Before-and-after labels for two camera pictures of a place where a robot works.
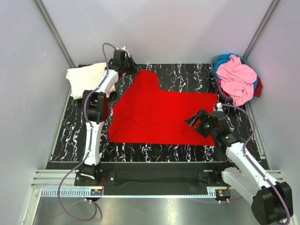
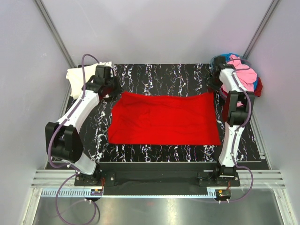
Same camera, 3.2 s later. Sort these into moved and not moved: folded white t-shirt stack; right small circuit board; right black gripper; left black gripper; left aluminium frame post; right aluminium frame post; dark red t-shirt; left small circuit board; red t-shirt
Moved: red t-shirt; left black gripper; right black gripper
Not moved: left aluminium frame post; right aluminium frame post; left small circuit board; right small circuit board; dark red t-shirt; folded white t-shirt stack
